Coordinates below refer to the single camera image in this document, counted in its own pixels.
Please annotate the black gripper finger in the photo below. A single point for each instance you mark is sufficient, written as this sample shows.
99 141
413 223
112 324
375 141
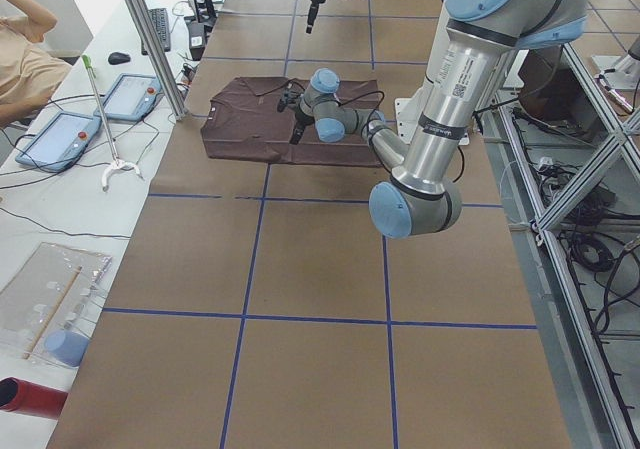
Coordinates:
297 134
311 17

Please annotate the dark brown t-shirt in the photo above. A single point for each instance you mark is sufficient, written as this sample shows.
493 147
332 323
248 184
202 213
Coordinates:
244 124

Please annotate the black keyboard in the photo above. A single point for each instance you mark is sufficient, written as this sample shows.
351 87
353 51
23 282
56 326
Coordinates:
160 21

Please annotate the blue teach pendant far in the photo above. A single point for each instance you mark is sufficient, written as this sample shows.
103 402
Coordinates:
131 97

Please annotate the blue teach pendant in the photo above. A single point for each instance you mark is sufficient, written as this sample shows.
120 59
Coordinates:
131 97
61 143

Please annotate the white reacher grabber tool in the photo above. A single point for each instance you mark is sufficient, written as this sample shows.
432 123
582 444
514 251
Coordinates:
117 163

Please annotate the black computer mouse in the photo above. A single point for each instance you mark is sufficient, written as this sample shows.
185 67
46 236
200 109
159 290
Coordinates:
117 58

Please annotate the blue teach pendant near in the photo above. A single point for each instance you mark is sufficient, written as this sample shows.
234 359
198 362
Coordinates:
61 143

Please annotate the person in beige shirt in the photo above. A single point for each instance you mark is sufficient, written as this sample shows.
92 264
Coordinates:
29 74

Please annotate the wooden stick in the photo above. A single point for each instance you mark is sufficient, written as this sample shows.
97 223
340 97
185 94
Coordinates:
26 353

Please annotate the clear plastic bag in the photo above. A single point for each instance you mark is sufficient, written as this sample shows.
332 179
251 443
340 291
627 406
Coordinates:
27 297

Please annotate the red cylinder tube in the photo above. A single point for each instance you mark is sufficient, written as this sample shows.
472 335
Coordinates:
28 398

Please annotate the aluminium frame post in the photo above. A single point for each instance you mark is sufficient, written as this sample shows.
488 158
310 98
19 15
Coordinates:
139 13

